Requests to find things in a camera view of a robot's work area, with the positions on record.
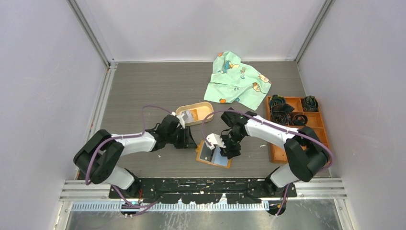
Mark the beige oval tray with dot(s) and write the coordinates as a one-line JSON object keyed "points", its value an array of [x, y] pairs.
{"points": [[203, 109]]}

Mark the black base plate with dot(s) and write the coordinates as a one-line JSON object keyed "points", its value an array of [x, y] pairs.
{"points": [[200, 190]]}

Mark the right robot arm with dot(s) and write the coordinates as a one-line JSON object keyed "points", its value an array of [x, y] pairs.
{"points": [[305, 153]]}

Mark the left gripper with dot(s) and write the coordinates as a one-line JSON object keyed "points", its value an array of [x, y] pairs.
{"points": [[187, 141]]}

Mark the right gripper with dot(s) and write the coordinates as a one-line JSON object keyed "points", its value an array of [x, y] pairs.
{"points": [[229, 151]]}

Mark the orange compartment organizer box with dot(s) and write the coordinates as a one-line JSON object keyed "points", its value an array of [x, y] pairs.
{"points": [[288, 111]]}

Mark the green cartoon cloth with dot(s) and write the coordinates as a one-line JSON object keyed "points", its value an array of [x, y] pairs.
{"points": [[233, 81]]}

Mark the black credit card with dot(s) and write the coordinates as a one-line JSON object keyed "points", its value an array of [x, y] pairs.
{"points": [[206, 154]]}

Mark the dark bundle in corner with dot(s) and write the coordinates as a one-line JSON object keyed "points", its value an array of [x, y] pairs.
{"points": [[310, 104]]}

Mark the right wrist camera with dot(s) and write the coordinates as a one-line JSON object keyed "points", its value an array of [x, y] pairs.
{"points": [[214, 140]]}

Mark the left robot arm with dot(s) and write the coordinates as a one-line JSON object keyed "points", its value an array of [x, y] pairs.
{"points": [[99, 156]]}

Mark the orange leather card holder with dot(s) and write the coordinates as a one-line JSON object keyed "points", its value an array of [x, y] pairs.
{"points": [[217, 159]]}

